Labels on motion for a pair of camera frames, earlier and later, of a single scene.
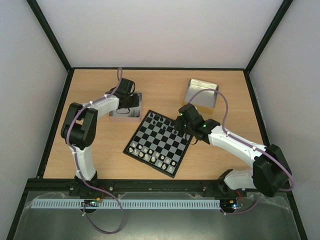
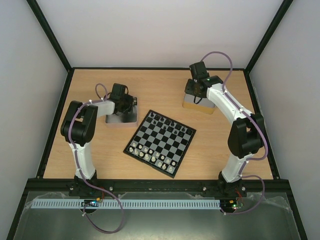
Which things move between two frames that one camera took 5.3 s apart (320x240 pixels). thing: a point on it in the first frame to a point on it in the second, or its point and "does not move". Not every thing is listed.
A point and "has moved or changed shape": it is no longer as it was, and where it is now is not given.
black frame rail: (116, 186) does not move
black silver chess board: (157, 143) does not move
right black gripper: (179, 124) to (191, 90)
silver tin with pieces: (132, 113) has moved or changed shape
